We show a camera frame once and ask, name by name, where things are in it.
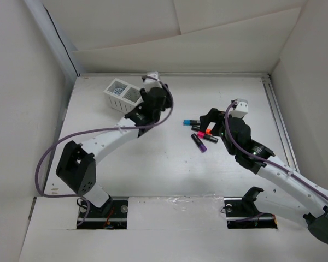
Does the white two-compartment organizer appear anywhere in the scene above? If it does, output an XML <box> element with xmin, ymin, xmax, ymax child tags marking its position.
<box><xmin>103</xmin><ymin>78</ymin><xmax>142</xmax><ymax>114</ymax></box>

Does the purple highlighter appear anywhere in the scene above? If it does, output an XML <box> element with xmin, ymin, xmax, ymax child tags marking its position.
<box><xmin>191</xmin><ymin>134</ymin><xmax>207</xmax><ymax>153</ymax></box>

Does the purple cable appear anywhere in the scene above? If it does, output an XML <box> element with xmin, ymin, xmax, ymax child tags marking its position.
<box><xmin>34</xmin><ymin>76</ymin><xmax>174</xmax><ymax>227</ymax></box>
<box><xmin>224</xmin><ymin>102</ymin><xmax>328</xmax><ymax>208</ymax></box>

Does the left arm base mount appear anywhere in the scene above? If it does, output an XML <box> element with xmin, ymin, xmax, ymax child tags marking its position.
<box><xmin>77</xmin><ymin>198</ymin><xmax>129</xmax><ymax>230</ymax></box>

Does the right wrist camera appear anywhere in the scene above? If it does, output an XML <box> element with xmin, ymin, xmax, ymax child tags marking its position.
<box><xmin>229</xmin><ymin>98</ymin><xmax>249</xmax><ymax>119</ymax></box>

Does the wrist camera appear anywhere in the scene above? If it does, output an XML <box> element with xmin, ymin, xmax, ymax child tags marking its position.
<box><xmin>229</xmin><ymin>98</ymin><xmax>249</xmax><ymax>119</ymax></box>
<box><xmin>143</xmin><ymin>71</ymin><xmax>161</xmax><ymax>92</ymax></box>

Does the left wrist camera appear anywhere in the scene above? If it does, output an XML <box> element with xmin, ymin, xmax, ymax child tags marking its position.
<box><xmin>143</xmin><ymin>71</ymin><xmax>161</xmax><ymax>92</ymax></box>

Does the blue highlighter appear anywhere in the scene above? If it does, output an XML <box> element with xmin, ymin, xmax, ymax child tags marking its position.
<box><xmin>183</xmin><ymin>120</ymin><xmax>200</xmax><ymax>126</ymax></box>

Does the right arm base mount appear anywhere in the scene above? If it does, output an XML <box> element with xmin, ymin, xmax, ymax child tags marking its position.
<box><xmin>220</xmin><ymin>187</ymin><xmax>278</xmax><ymax>229</ymax></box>

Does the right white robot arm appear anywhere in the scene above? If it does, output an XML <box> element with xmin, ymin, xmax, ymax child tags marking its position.
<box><xmin>200</xmin><ymin>108</ymin><xmax>328</xmax><ymax>244</ymax></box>

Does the blue patterned tape roll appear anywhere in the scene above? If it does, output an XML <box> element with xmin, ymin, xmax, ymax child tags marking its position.
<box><xmin>112</xmin><ymin>87</ymin><xmax>125</xmax><ymax>96</ymax></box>

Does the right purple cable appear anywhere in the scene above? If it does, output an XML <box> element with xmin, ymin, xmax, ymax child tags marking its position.
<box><xmin>224</xmin><ymin>102</ymin><xmax>328</xmax><ymax>208</ymax></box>

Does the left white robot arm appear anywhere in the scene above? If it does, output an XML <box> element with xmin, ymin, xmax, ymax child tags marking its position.
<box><xmin>56</xmin><ymin>84</ymin><xmax>173</xmax><ymax>217</ymax></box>

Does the pink highlighter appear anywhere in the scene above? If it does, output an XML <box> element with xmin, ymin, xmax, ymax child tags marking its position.
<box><xmin>197</xmin><ymin>132</ymin><xmax>218</xmax><ymax>144</ymax></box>

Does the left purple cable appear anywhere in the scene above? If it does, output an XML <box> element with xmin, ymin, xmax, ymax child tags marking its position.
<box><xmin>34</xmin><ymin>76</ymin><xmax>174</xmax><ymax>227</ymax></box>

